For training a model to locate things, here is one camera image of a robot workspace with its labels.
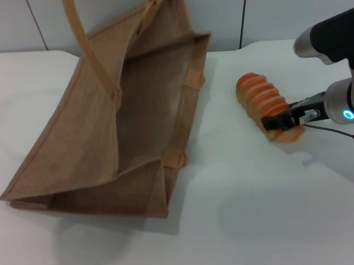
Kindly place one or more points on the right wrist camera housing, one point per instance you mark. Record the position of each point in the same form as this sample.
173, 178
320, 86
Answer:
337, 33

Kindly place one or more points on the orange ridged bread loaf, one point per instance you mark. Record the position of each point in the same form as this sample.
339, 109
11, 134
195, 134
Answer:
255, 92

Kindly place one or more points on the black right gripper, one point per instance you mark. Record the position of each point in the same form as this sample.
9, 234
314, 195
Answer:
312, 107

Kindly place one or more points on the brown jute handbag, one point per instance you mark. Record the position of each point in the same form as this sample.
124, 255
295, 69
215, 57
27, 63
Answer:
70, 143

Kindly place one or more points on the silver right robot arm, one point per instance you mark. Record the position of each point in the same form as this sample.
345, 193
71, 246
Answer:
338, 103

